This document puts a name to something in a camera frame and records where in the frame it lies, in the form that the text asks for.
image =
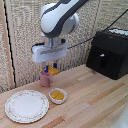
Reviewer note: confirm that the orange bread roll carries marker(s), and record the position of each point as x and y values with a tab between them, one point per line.
54	94
60	96

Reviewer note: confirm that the white floral rim plate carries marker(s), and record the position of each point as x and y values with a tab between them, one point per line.
26	106

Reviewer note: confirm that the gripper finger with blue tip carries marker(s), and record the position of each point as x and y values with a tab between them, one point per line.
46	69
55	64

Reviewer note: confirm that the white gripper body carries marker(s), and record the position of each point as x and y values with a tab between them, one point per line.
49	53

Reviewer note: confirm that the pink mug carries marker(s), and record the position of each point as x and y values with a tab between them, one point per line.
45	80

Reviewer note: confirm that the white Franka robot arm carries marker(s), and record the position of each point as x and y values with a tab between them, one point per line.
58	18

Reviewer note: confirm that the black box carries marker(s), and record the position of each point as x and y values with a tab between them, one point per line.
108	55

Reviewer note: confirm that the white bowl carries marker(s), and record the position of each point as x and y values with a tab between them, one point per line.
58	101

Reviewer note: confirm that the long orange bread white stripes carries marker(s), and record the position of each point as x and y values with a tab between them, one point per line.
53	70

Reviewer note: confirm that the woven folding screen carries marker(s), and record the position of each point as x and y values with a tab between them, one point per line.
23	40

